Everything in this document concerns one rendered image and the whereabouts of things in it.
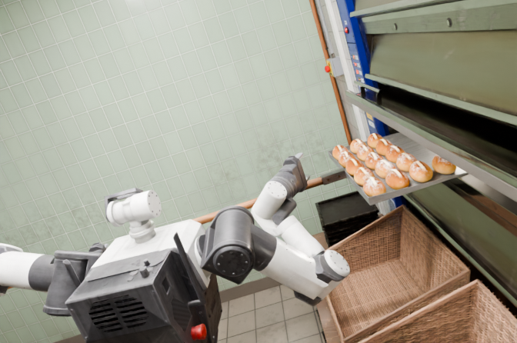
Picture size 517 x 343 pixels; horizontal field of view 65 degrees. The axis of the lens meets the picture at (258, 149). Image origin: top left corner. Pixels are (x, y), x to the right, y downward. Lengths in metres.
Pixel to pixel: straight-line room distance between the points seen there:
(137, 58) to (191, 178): 0.86
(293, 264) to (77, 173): 2.23
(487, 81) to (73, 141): 2.48
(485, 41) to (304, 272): 0.67
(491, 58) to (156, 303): 0.88
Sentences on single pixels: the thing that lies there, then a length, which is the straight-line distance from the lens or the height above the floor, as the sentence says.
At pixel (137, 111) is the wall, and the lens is 2.77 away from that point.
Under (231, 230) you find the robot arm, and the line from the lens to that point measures 0.90.
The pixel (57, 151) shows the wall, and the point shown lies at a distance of 3.00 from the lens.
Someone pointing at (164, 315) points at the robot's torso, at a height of 1.32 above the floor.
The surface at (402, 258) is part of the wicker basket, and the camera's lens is 2.07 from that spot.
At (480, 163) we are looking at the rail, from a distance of 0.86.
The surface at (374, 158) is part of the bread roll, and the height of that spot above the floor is 1.23.
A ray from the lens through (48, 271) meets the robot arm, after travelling 1.16.
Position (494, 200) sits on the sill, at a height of 1.18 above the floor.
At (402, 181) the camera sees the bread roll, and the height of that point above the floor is 1.21.
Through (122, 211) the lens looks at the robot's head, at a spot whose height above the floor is 1.49.
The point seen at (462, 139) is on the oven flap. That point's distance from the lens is 1.05.
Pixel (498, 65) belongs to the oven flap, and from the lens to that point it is 1.02.
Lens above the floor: 1.77
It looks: 15 degrees down
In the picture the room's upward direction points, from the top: 19 degrees counter-clockwise
